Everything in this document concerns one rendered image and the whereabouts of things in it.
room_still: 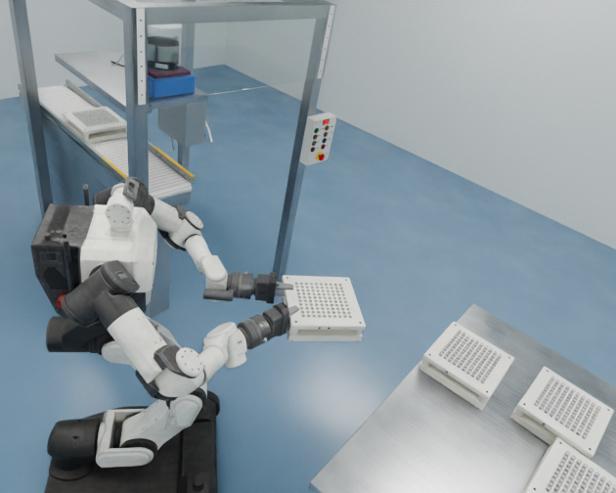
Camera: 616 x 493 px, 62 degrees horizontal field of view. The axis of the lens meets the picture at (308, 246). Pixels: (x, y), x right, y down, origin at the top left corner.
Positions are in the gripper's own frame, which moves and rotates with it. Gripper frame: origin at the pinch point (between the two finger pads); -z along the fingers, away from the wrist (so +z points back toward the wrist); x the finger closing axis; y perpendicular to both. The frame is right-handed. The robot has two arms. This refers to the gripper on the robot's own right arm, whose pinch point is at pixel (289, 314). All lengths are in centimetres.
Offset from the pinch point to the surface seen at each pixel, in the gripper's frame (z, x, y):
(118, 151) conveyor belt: -9, 11, -145
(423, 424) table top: -19, 19, 47
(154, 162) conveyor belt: -20, 11, -127
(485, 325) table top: -78, 20, 33
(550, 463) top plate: -35, 12, 80
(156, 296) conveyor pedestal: -12, 87, -115
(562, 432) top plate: -49, 13, 77
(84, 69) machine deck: 6, -33, -138
